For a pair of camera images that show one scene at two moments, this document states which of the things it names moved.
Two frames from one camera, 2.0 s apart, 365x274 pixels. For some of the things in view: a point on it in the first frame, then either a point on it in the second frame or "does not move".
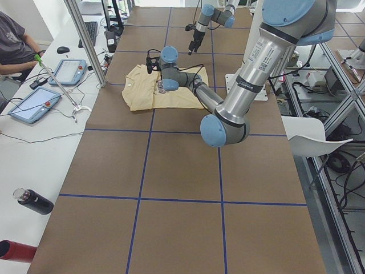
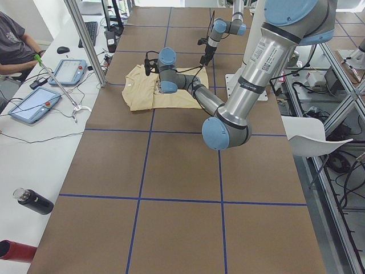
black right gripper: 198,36 -> 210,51
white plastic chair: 307,136 does not move
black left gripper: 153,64 does not move
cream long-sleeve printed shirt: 142,90 does not move
